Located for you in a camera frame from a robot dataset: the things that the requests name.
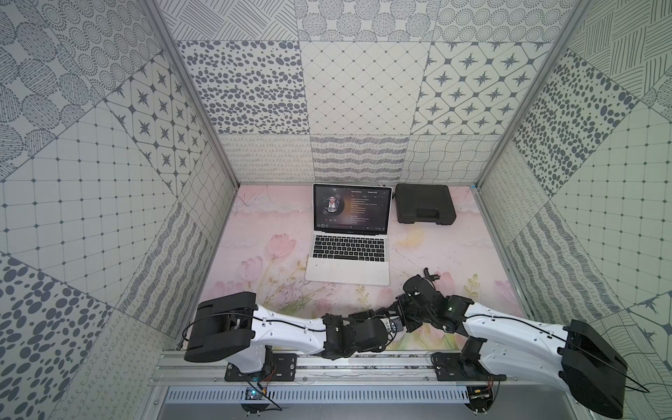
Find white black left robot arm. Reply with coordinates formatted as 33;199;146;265
183;292;402;374

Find white perforated cable duct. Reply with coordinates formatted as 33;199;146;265
164;384;469;405

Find black mouse battery cover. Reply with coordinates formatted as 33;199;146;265
423;268;440;283

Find black wireless mouse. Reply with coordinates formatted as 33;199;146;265
376;316;404;335

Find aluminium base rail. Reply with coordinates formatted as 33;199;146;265
149;348;569;392

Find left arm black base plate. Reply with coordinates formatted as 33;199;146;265
224;353;298;383

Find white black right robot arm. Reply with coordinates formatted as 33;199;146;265
388;275;628;419

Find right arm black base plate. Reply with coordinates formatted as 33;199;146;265
430;337;507;382

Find black plastic tool case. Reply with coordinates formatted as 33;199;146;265
395;184;457;226

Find silver laptop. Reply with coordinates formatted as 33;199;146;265
306;184;393;286

